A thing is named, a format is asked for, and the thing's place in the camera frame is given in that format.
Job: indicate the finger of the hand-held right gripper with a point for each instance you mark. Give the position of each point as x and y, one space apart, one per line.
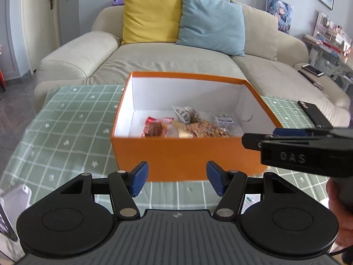
289 132
252 141

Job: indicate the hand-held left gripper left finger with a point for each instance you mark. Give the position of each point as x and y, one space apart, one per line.
139 179

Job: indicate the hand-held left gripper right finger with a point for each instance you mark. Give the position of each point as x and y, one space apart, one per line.
216 179

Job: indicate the clear packet of white candies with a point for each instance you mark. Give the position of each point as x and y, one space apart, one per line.
224 120

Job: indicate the orange cardboard box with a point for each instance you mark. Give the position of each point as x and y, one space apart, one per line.
179 157

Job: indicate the white snack bar packet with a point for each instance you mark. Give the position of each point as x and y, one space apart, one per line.
253 200

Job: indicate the clear bag of orange nuts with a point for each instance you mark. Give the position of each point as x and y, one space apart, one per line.
205 129

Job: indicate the red packet of braised meat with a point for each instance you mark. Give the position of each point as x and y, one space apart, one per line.
155 127

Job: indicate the tan wedge snack packet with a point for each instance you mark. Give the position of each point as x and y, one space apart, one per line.
178 131

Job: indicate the clear bag of brown snacks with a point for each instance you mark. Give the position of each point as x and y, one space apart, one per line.
187 113

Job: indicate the person's right hand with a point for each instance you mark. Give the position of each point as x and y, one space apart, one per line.
343 223

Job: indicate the black remote control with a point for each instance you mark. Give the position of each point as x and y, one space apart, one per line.
311 80

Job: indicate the smartphone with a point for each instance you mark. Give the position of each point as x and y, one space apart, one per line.
313 70

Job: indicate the green checked tablecloth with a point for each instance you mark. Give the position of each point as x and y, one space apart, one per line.
69 132

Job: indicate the white rack with books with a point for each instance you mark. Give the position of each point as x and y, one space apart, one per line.
331 41

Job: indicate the beige cushion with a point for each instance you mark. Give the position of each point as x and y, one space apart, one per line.
262 33

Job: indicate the beige sofa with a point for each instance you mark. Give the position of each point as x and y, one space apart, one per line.
171 60

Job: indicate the printed figure cushion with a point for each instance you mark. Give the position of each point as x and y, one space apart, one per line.
281 11

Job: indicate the light blue cushion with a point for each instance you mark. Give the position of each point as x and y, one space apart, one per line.
211 23

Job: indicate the silver metal object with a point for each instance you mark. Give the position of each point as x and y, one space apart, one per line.
13 207

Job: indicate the yellow cushion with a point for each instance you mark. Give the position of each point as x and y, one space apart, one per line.
151 16

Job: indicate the white door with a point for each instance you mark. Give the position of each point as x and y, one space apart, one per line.
41 19

